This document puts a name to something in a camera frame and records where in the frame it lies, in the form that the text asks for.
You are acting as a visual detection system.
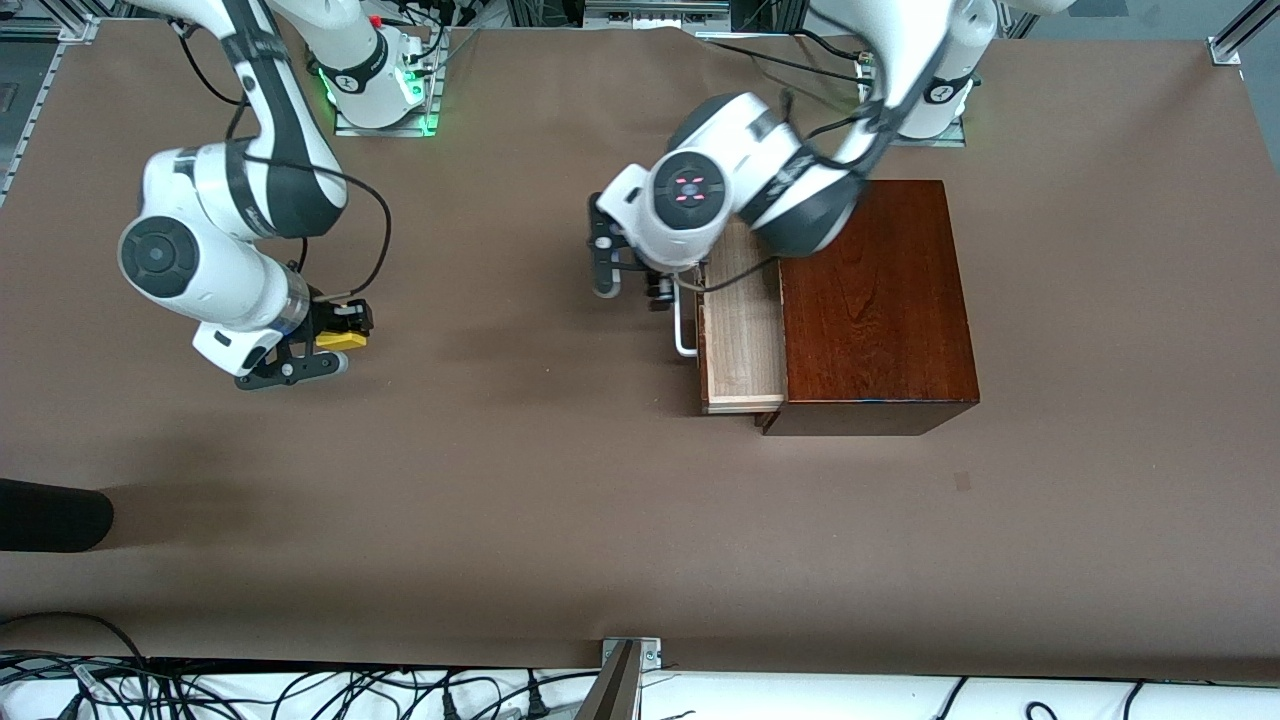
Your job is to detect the white drawer handle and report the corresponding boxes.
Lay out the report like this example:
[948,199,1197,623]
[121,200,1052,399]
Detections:
[673,283,703,359]

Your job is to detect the light wood drawer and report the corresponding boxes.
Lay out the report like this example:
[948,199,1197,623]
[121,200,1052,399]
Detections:
[697,215,789,417]

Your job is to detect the dark brown wooden cabinet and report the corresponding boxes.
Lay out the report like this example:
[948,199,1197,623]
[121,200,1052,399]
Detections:
[762,180,981,437]

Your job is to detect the grey metal device box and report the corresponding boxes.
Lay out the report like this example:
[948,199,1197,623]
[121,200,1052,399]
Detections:
[583,0,732,25]

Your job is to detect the black cylinder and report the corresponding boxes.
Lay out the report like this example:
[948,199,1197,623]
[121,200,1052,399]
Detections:
[0,478,115,554]

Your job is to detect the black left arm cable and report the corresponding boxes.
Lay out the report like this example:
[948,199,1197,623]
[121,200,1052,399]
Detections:
[690,88,901,295]

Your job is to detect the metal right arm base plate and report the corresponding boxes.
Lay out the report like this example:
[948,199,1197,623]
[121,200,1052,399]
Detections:
[333,105,442,138]

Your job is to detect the black cable on table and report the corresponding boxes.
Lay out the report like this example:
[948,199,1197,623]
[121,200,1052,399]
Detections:
[700,38,873,79]

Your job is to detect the black looped cable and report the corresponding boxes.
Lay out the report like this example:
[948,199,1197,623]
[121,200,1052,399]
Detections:
[172,22,253,143]

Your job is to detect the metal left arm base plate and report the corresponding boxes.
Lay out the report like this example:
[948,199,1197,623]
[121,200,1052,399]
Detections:
[880,116,968,149]

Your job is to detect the aluminium corner bracket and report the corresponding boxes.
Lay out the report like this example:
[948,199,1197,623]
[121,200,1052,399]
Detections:
[600,636,663,671]

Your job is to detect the aluminium frame rail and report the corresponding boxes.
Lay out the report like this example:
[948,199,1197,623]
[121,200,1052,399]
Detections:
[1207,0,1280,67]
[0,14,102,207]

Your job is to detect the grey metal post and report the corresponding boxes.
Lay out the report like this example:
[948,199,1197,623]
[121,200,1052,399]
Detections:
[572,640,643,720]

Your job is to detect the tangled black cables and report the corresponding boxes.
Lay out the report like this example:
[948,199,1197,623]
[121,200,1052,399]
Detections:
[0,610,601,720]

